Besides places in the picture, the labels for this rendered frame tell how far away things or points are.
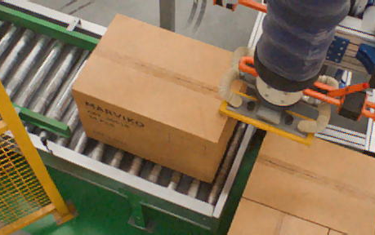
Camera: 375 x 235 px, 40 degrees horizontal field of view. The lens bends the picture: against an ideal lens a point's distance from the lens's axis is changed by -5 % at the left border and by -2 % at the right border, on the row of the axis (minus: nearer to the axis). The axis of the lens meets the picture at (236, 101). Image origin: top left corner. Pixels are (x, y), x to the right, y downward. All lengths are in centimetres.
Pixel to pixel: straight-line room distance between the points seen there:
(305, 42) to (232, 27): 196
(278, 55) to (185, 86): 57
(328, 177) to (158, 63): 90
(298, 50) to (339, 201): 101
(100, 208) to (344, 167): 127
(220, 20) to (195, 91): 148
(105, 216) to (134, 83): 99
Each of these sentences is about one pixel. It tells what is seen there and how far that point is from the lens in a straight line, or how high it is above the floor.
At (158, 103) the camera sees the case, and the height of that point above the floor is 95.
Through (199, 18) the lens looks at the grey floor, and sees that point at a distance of 347.
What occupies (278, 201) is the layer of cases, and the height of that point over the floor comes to 54.
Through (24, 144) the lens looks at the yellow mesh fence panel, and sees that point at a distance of 212.
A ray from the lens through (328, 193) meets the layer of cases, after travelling 237.
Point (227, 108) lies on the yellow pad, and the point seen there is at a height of 108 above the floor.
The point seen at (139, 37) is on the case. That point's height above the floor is 95.
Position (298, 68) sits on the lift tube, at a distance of 159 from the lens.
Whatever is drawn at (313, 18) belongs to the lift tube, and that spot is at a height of 163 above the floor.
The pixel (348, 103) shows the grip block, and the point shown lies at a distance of 180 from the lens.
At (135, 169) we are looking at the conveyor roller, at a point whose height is 55.
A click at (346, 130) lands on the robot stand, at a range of 290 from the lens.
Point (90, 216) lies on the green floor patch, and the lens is 286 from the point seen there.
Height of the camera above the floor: 268
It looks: 59 degrees down
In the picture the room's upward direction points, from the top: 11 degrees clockwise
